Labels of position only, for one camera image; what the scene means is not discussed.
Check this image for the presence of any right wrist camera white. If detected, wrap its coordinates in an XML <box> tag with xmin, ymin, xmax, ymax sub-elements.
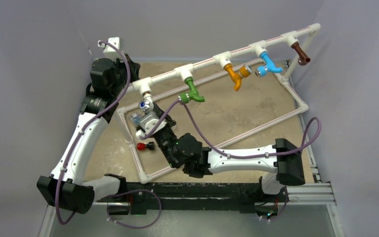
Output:
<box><xmin>135</xmin><ymin>113</ymin><xmax>167</xmax><ymax>140</ymax></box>

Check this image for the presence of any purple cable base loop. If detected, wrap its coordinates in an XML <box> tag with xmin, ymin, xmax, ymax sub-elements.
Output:
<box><xmin>107</xmin><ymin>189</ymin><xmax>162</xmax><ymax>229</ymax></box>

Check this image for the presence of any aluminium table frame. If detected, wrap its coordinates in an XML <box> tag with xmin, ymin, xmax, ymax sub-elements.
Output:
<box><xmin>39</xmin><ymin>182</ymin><xmax>344</xmax><ymax>237</ymax></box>

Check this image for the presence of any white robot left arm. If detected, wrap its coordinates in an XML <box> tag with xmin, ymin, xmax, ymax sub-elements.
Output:
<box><xmin>37</xmin><ymin>54</ymin><xmax>141</xmax><ymax>214</ymax></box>

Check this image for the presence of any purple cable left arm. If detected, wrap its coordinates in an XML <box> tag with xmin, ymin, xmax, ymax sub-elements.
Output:
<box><xmin>54</xmin><ymin>40</ymin><xmax>131</xmax><ymax>226</ymax></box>

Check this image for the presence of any small clear blue box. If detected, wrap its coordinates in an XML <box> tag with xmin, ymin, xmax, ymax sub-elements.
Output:
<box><xmin>129</xmin><ymin>113</ymin><xmax>143</xmax><ymax>126</ymax></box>

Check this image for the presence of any orange faucet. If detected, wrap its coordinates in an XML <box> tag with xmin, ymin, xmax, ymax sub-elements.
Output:
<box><xmin>224</xmin><ymin>63</ymin><xmax>252</xmax><ymax>91</ymax></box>

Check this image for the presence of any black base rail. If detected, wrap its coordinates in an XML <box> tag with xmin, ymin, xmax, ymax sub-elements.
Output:
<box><xmin>96</xmin><ymin>181</ymin><xmax>290</xmax><ymax>217</ymax></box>

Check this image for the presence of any white faucet chrome knob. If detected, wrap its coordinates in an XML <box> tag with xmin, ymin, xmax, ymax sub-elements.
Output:
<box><xmin>138</xmin><ymin>92</ymin><xmax>154</xmax><ymax>114</ymax></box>

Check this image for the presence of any white PVC pipe frame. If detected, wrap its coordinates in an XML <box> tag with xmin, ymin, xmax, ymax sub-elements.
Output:
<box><xmin>117</xmin><ymin>23</ymin><xmax>321</xmax><ymax>184</ymax></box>

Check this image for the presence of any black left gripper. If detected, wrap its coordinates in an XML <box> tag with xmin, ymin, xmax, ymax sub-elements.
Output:
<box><xmin>111</xmin><ymin>54</ymin><xmax>141</xmax><ymax>96</ymax></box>

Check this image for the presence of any blue faucet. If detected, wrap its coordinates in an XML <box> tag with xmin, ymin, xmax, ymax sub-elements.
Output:
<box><xmin>255</xmin><ymin>51</ymin><xmax>283</xmax><ymax>77</ymax></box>

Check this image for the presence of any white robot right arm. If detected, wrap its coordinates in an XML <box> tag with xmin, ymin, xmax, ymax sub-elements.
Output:
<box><xmin>151</xmin><ymin>105</ymin><xmax>305</xmax><ymax>201</ymax></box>

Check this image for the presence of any red black faucet handle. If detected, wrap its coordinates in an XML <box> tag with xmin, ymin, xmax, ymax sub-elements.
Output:
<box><xmin>136</xmin><ymin>142</ymin><xmax>155</xmax><ymax>151</ymax></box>

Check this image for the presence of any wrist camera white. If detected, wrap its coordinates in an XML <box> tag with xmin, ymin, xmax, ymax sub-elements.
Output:
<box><xmin>98</xmin><ymin>37</ymin><xmax>124</xmax><ymax>61</ymax></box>
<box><xmin>135</xmin><ymin>113</ymin><xmax>167</xmax><ymax>140</ymax></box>

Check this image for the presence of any brown faucet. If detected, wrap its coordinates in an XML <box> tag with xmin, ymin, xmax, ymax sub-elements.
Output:
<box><xmin>291</xmin><ymin>42</ymin><xmax>311</xmax><ymax>66</ymax></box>

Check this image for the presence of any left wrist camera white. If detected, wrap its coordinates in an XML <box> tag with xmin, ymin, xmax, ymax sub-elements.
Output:
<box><xmin>98</xmin><ymin>37</ymin><xmax>124</xmax><ymax>61</ymax></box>

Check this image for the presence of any green faucet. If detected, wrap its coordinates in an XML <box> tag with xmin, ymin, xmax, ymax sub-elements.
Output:
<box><xmin>178</xmin><ymin>77</ymin><xmax>205</xmax><ymax>104</ymax></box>

